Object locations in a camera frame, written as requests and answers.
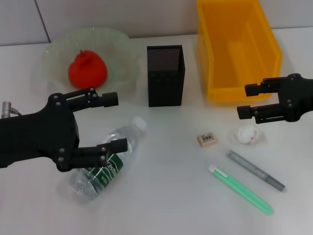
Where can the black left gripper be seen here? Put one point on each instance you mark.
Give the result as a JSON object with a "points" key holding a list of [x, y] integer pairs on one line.
{"points": [[36, 137]]}

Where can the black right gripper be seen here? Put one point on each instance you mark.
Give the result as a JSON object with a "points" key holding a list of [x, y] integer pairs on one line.
{"points": [[302, 98]]}

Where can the white paper ball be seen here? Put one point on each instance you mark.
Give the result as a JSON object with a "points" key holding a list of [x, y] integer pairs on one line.
{"points": [[245, 134]]}

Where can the clear green-label water bottle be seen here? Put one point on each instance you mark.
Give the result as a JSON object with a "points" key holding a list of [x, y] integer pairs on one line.
{"points": [[93, 181]]}

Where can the red-orange toy fruit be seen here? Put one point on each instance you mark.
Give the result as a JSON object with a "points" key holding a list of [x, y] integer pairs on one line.
{"points": [[88, 71]]}

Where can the grey pen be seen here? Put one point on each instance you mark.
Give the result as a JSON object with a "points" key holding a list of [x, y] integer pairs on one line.
{"points": [[254, 169]]}

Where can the beige eraser with barcode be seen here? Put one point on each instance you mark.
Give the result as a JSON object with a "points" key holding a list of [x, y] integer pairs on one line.
{"points": [[206, 139]]}

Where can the clear wavy glass fruit plate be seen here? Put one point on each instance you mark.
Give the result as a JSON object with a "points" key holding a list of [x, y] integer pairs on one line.
{"points": [[122, 58]]}

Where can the black mesh pen holder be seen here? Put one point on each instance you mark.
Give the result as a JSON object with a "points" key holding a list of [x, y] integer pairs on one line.
{"points": [[165, 83]]}

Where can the green pen with white cap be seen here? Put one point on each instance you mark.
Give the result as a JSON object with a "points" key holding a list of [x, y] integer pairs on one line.
{"points": [[239, 188]]}

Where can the yellow plastic bin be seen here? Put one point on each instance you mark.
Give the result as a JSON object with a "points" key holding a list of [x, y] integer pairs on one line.
{"points": [[239, 61]]}

